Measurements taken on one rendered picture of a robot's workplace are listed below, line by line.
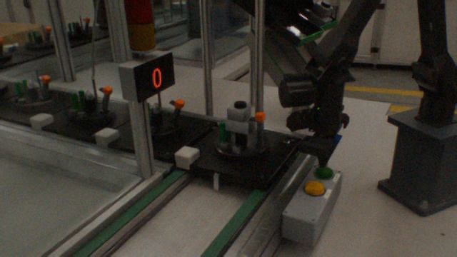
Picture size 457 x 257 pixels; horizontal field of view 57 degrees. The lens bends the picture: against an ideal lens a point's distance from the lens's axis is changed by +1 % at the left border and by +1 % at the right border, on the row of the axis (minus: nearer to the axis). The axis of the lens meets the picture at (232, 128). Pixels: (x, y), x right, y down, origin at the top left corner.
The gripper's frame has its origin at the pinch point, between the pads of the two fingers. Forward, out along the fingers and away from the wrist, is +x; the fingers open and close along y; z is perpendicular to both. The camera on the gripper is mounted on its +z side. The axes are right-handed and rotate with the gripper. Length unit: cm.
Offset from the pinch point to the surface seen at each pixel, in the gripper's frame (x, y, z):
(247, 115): -5.0, -1.4, 19.3
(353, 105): 15, -69, 7
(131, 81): -19.2, 23.3, 32.0
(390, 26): 51, -402, 36
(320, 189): 4.3, 7.7, -1.8
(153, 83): -17.7, 18.6, 30.5
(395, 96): 100, -322, 12
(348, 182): 15.4, -15.3, -3.5
